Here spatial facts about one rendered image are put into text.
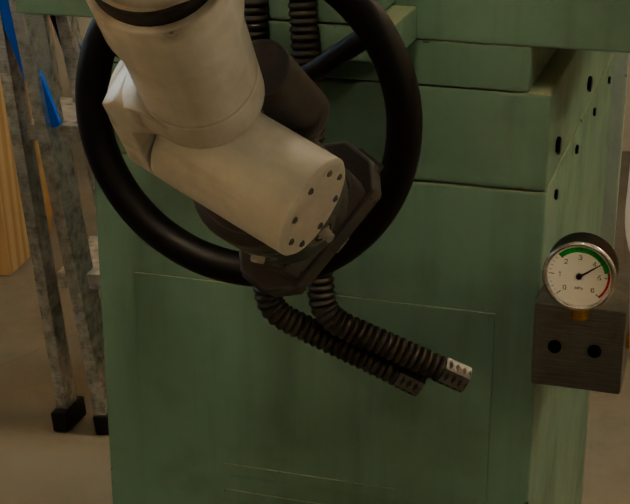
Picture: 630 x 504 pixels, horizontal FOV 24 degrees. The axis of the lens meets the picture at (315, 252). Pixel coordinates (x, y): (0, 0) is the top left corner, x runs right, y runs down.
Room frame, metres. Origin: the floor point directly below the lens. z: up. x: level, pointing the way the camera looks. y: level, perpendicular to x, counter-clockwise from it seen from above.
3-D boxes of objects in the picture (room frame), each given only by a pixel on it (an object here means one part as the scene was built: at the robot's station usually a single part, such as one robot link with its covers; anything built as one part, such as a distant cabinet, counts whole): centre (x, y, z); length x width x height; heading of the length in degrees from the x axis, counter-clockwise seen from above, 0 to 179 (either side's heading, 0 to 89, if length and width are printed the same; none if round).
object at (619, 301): (1.23, -0.25, 0.58); 0.12 x 0.08 x 0.08; 163
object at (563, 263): (1.17, -0.23, 0.65); 0.06 x 0.04 x 0.08; 73
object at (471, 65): (1.39, -0.02, 0.82); 0.40 x 0.21 x 0.04; 73
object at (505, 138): (1.56, -0.08, 0.76); 0.57 x 0.45 x 0.09; 163
